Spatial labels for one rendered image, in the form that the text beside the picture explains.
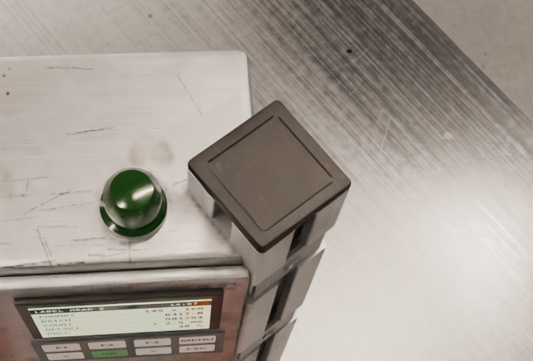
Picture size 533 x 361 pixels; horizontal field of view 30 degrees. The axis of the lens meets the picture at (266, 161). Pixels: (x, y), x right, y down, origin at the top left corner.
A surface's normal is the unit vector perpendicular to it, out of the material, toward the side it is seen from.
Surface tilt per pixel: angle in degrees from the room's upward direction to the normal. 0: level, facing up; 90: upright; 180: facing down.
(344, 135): 0
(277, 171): 0
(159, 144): 0
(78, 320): 90
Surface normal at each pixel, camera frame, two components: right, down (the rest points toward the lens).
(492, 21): 0.07, -0.40
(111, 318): 0.07, 0.91
